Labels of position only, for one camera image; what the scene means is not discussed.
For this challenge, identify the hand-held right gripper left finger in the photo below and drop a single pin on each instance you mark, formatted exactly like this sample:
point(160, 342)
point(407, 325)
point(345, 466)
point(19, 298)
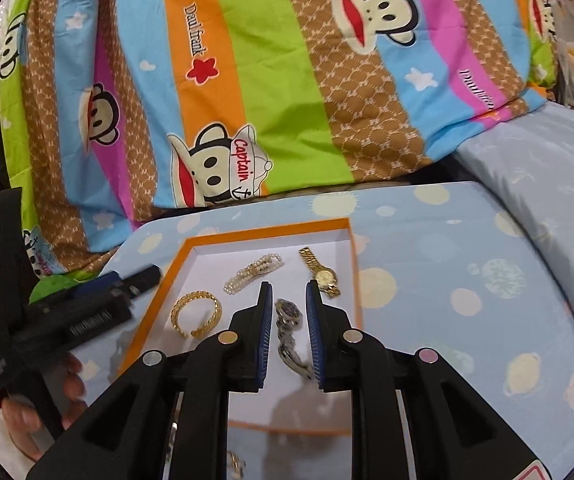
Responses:
point(266, 330)

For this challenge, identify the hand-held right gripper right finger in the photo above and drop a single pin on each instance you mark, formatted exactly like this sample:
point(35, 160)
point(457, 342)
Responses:
point(314, 332)

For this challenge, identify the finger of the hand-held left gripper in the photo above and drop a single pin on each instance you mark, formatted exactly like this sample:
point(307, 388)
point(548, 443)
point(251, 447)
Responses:
point(137, 277)

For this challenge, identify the silver wristwatch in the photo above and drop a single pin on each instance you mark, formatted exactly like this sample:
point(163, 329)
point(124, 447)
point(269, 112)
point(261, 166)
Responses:
point(287, 310)

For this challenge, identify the orange jewelry box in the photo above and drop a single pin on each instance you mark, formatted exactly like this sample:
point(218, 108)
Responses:
point(207, 270)

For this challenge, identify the gold hoop earrings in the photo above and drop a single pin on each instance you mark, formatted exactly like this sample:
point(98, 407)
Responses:
point(235, 462)

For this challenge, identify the person's left hand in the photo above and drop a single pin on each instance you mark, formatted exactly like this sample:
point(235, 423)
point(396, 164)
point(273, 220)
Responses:
point(74, 380)

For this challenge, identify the green cloth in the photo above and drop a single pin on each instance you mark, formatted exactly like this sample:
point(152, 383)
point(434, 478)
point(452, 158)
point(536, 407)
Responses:
point(52, 287)

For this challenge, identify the gold wristwatch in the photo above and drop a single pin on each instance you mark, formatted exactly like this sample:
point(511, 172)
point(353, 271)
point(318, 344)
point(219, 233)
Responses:
point(324, 276)

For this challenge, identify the blue polka-dot mat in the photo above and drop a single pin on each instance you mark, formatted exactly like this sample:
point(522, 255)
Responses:
point(442, 310)

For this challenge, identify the striped cartoon monkey blanket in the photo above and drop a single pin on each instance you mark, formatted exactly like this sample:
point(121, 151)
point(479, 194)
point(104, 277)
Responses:
point(267, 85)

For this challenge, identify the pale blue pillow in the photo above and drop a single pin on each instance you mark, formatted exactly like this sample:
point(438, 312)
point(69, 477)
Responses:
point(542, 185)

